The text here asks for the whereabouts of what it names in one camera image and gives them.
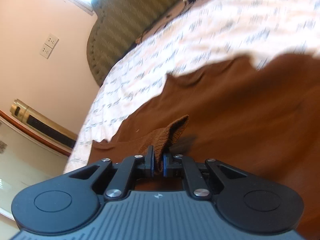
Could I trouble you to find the olive green padded headboard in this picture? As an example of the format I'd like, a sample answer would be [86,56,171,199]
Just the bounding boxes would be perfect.
[87,0,179,86]

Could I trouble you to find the white script-print bed sheet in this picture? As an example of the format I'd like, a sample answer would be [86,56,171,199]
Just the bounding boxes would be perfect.
[65,0,319,172]

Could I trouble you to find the gold and black heater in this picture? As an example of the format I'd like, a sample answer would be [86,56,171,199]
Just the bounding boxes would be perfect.
[10,99,78,149]

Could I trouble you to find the brown knit garment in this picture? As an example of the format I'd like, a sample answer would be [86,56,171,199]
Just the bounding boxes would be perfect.
[89,54,319,239]

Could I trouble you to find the white wall socket plate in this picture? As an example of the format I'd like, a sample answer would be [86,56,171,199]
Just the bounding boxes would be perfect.
[40,34,59,59]

